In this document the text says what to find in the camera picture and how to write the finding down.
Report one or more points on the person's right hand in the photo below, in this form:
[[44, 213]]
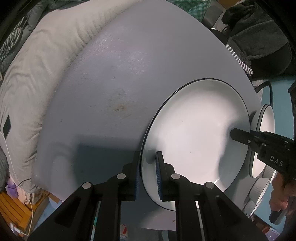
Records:
[[281, 193]]

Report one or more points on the white bowl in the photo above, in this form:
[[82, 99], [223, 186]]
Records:
[[258, 168], [263, 120], [255, 195]]

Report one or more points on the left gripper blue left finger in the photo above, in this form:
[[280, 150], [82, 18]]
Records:
[[132, 179]]

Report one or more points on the grey towel with striped edge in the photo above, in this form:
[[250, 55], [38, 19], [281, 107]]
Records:
[[252, 39]]

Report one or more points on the striped grey cloth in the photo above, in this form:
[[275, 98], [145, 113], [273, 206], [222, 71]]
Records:
[[13, 39]]

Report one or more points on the black office chair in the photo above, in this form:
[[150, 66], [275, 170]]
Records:
[[266, 57]]

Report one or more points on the white plate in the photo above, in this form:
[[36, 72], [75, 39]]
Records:
[[192, 130]]

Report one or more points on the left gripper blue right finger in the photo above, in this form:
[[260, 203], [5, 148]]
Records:
[[168, 187]]

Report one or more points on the green checkered bedspread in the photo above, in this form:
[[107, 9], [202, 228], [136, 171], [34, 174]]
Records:
[[197, 8]]

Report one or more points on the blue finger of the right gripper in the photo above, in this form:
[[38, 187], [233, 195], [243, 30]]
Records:
[[244, 137]]

